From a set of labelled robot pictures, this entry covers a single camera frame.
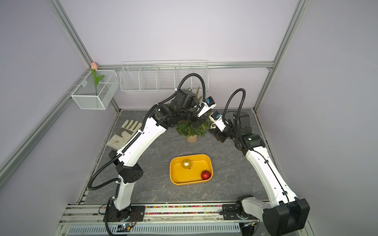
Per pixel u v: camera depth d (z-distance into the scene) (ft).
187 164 2.84
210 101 1.87
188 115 1.87
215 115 2.02
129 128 3.56
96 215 2.48
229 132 2.05
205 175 2.66
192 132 2.65
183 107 1.72
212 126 2.37
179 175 2.76
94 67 2.92
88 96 2.72
